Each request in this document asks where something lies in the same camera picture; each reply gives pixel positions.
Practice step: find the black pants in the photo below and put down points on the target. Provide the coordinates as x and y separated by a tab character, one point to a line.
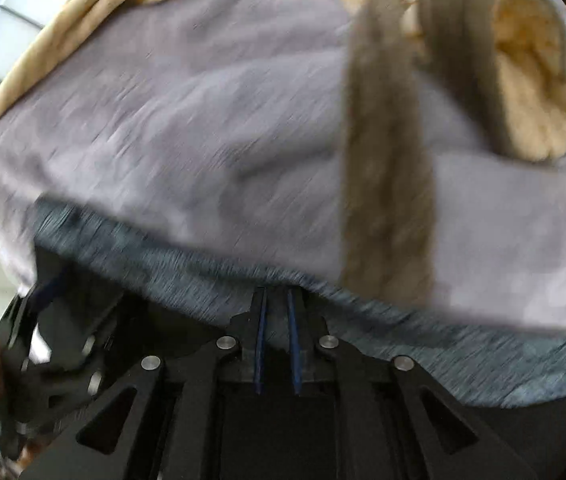
413	360

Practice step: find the beige striped garment, grey cuffs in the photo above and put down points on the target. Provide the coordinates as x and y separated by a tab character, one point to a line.
388	185

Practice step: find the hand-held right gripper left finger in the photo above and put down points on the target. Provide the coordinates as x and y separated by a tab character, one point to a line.
259	340

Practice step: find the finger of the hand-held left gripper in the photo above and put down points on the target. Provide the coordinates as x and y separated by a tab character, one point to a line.
90	360
49	287

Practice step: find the lavender plush blanket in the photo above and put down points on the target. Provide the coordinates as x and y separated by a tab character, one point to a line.
188	135

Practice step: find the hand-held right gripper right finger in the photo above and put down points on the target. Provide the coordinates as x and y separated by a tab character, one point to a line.
293	340

